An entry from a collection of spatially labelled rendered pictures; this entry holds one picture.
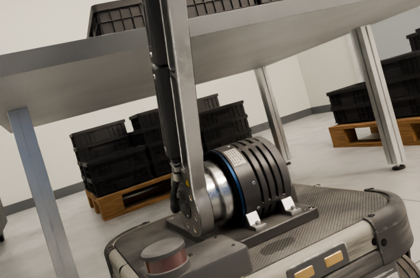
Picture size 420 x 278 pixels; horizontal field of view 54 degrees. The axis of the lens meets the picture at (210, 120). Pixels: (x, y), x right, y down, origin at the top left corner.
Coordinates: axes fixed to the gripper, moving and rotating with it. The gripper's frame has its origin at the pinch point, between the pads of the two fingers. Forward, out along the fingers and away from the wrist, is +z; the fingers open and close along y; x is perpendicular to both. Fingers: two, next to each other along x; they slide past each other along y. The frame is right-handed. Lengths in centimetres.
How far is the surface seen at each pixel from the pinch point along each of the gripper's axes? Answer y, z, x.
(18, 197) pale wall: 133, 65, -334
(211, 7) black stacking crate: 9.0, 4.1, 7.9
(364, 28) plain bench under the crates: -63, 22, -3
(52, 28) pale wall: 56, -105, -333
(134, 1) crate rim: 36.0, -1.8, 9.5
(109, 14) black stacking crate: 45.1, 0.8, 8.3
